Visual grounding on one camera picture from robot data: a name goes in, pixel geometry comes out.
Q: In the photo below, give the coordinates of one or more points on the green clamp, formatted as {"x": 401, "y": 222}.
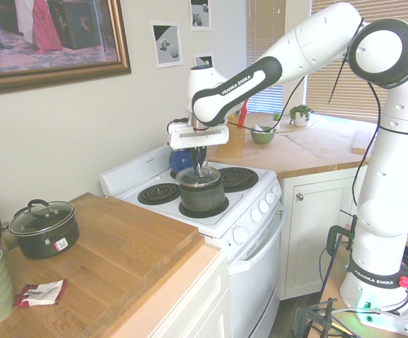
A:
{"x": 334, "y": 239}

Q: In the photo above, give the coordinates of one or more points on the green bowl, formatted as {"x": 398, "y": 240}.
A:
{"x": 263, "y": 136}

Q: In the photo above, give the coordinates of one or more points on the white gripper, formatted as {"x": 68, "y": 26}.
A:
{"x": 200, "y": 136}

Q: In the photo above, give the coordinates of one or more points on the plant in white pot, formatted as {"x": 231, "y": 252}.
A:
{"x": 300, "y": 118}

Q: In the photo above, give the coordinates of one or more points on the black cooking pot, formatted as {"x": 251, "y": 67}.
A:
{"x": 202, "y": 199}

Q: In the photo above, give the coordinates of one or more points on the black coil burner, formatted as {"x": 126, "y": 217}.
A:
{"x": 158, "y": 193}
{"x": 239, "y": 177}

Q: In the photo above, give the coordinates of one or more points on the white cabinet with round knob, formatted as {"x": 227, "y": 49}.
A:
{"x": 316, "y": 229}

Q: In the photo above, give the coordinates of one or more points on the white electric stove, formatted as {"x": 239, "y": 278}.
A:
{"x": 256, "y": 267}

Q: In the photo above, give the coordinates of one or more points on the large wooden butcher board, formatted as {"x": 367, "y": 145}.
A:
{"x": 94, "y": 260}

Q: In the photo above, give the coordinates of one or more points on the wide window blind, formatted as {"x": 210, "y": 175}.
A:
{"x": 334, "y": 105}

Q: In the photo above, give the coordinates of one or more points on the black pot with price sticker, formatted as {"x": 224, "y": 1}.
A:
{"x": 48, "y": 239}

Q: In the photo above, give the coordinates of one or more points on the grey photo print on wall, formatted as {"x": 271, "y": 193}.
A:
{"x": 200, "y": 14}
{"x": 203, "y": 60}
{"x": 166, "y": 44}

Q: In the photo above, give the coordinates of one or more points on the narrow window blind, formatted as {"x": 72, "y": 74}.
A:
{"x": 265, "y": 28}

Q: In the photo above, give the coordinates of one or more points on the red and white packet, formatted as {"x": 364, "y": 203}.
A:
{"x": 41, "y": 294}

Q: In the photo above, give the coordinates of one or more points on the white cabinet under wooden counter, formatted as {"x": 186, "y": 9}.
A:
{"x": 196, "y": 306}

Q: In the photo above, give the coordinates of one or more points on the white stove knob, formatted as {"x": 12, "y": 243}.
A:
{"x": 239, "y": 235}
{"x": 263, "y": 205}
{"x": 256, "y": 215}
{"x": 270, "y": 198}
{"x": 276, "y": 190}

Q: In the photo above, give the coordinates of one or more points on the gold framed painting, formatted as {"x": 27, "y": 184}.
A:
{"x": 48, "y": 38}

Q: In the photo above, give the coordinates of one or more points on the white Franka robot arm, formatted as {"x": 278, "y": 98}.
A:
{"x": 316, "y": 38}

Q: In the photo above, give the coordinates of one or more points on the small succulent in white pot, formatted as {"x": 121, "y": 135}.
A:
{"x": 277, "y": 121}

